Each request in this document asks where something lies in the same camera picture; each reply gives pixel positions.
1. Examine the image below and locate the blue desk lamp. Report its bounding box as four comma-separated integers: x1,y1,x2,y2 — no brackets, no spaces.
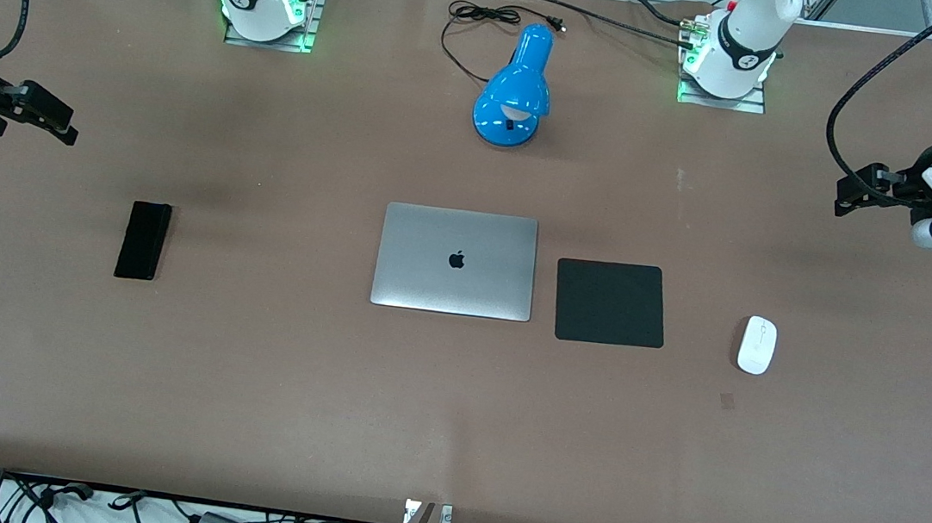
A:
470,18,559,152

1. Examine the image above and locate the black square mouse pad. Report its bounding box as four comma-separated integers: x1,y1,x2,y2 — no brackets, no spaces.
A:
550,257,672,351

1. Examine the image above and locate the silver closed laptop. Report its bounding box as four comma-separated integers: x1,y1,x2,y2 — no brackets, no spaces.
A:
369,201,542,324

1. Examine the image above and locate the white computer mouse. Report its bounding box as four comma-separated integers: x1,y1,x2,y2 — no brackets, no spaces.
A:
736,314,780,377

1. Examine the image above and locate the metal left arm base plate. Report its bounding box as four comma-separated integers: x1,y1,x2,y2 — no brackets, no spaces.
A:
675,69,770,115

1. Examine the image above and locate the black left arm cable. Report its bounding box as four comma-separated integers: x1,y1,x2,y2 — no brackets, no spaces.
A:
818,0,932,208

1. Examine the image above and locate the thick black table cable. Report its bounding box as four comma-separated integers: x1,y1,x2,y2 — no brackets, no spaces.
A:
488,0,694,45

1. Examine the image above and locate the black lamp power cord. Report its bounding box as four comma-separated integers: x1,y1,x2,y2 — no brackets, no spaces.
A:
436,0,569,92

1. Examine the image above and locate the black smartphone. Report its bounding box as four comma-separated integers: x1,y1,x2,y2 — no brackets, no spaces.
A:
114,198,174,283

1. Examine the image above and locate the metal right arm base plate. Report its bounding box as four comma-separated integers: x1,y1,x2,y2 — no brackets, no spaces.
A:
223,0,330,56

